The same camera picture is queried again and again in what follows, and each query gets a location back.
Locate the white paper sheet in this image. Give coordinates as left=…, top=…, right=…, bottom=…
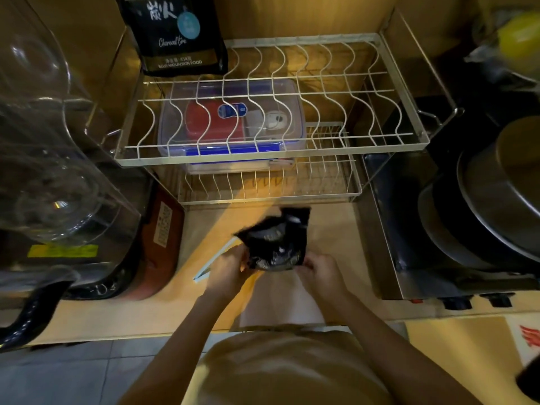
left=233, top=267, right=325, bottom=331

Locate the large black coffee bag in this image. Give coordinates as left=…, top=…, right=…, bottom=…
left=116, top=0, right=229, bottom=77

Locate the person's right forearm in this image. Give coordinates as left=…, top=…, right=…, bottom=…
left=318, top=291, right=483, bottom=405

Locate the person's left hand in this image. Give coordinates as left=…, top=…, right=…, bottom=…
left=204, top=244, right=256, bottom=296

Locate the clear juice dispenser machine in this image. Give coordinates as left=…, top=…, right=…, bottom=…
left=0, top=0, right=148, bottom=352

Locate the light blue flat card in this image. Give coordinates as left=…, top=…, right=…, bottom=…
left=193, top=237, right=240, bottom=284

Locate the person's beige shirt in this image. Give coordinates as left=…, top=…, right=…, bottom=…
left=181, top=325, right=395, bottom=405

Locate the clear plastic storage box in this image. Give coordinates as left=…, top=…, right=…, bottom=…
left=157, top=78, right=306, bottom=173

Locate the yellow fruit in plastic bag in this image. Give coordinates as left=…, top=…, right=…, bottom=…
left=464, top=8, right=540, bottom=82

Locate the person's right hand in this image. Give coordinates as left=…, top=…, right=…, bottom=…
left=294, top=252, right=349, bottom=305

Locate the person's left forearm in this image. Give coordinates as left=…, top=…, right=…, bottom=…
left=118, top=287, right=237, bottom=405

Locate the brown coffee bag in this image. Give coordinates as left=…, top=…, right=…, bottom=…
left=122, top=190, right=185, bottom=302

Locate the stainless steel pot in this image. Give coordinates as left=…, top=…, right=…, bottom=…
left=418, top=116, right=540, bottom=272

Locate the white wire dish rack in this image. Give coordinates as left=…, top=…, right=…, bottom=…
left=85, top=8, right=465, bottom=206

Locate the stainless steel griddle appliance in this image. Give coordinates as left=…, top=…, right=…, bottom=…
left=354, top=94, right=540, bottom=310

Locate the small black foil pouch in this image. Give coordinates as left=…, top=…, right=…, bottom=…
left=234, top=207, right=311, bottom=272

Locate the beige cardboard box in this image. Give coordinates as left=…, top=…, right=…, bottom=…
left=404, top=313, right=540, bottom=405

